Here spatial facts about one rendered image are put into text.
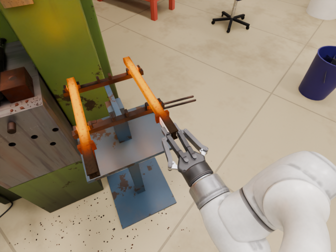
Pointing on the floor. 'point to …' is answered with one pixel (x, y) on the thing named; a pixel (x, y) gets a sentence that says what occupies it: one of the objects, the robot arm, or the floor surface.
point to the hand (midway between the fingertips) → (167, 126)
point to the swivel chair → (232, 17)
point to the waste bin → (320, 75)
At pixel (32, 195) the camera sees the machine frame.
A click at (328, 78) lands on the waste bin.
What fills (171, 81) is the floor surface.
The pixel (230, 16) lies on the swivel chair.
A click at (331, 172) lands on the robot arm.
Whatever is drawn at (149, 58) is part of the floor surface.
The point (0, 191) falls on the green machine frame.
